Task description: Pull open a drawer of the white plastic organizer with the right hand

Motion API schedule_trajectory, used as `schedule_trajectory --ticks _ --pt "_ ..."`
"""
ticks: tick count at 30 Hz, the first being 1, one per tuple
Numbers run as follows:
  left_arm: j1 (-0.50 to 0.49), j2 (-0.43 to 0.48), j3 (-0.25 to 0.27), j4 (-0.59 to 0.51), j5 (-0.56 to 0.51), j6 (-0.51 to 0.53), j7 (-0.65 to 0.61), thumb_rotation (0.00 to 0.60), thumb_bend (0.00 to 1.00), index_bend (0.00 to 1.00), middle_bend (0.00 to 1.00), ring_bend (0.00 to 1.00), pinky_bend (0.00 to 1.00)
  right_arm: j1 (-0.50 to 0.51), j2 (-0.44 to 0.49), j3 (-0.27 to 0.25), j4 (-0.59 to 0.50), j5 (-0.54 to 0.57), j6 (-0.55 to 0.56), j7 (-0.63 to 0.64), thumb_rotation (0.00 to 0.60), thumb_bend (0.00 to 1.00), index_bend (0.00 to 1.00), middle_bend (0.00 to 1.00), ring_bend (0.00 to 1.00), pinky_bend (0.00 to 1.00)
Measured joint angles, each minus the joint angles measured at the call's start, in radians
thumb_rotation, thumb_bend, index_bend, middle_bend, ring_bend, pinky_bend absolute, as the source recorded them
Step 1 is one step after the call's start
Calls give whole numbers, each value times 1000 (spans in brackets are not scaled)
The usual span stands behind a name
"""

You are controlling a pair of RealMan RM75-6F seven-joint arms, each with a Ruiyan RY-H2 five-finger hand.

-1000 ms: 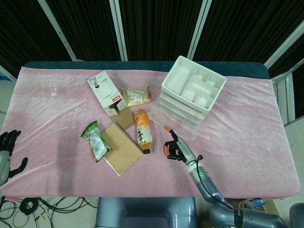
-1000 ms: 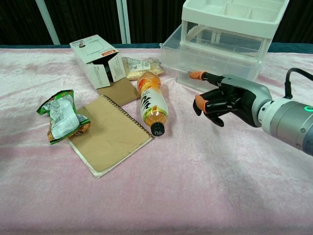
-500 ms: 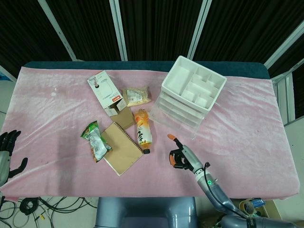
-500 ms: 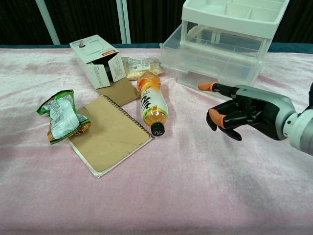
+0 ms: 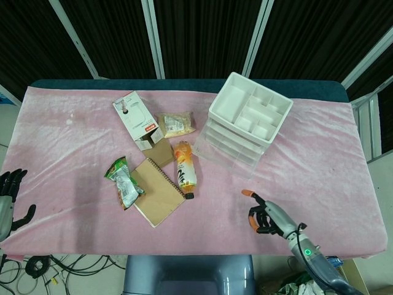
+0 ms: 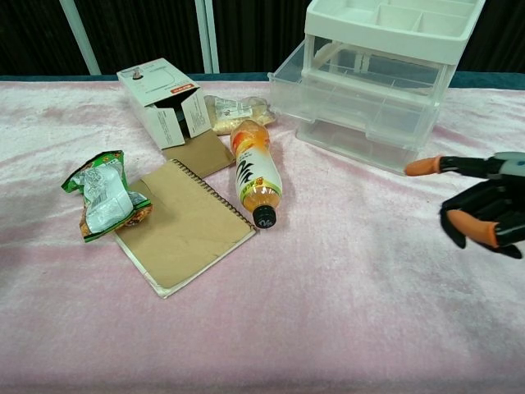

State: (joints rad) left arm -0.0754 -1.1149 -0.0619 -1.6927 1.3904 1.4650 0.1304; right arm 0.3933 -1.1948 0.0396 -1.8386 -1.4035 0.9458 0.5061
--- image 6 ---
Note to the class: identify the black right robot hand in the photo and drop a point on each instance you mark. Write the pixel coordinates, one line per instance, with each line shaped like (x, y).
(488, 205)

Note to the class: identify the clear plastic drawer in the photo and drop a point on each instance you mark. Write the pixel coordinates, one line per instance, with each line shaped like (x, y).
(352, 145)
(311, 92)

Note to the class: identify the pink plush cloth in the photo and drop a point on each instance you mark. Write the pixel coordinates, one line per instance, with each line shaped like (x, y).
(328, 287)

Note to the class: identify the orange drink bottle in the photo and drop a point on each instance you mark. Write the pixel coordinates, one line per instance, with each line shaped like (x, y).
(256, 172)

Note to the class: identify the clear bag of beige snacks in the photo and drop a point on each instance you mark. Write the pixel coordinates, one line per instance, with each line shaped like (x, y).
(246, 111)

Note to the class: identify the brown cardboard sheet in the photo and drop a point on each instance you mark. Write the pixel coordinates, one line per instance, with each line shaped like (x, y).
(205, 154)

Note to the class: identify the brown spiral notebook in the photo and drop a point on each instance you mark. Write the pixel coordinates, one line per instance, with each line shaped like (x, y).
(184, 230)

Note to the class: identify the white metal pole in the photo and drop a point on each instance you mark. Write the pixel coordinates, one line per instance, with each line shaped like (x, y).
(207, 37)
(80, 37)

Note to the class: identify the white cardboard box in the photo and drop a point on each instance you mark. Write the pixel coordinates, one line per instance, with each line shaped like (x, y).
(143, 88)

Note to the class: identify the green snack bag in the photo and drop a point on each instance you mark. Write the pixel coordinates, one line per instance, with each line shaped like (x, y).
(104, 197)

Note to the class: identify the black curtain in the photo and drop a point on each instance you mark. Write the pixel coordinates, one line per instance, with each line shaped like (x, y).
(143, 28)

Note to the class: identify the white plastic drawer unit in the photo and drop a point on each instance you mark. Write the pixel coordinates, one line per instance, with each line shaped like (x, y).
(369, 33)

